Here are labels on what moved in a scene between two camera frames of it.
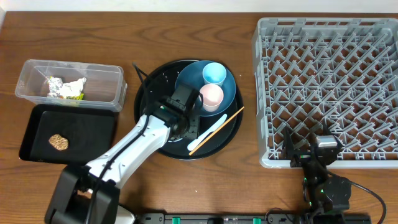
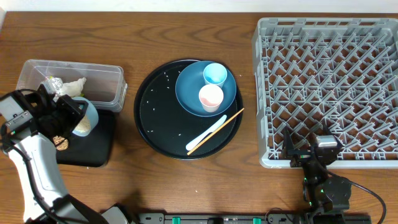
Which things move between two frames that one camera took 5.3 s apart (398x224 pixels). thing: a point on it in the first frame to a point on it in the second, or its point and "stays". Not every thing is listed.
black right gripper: x=300 y=156 stays
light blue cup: x=214 y=73 stays
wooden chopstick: x=216 y=130 stays
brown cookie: x=58 y=142 stays
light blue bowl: x=173 y=141 to x=90 y=120
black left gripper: x=191 y=128 to x=66 y=106
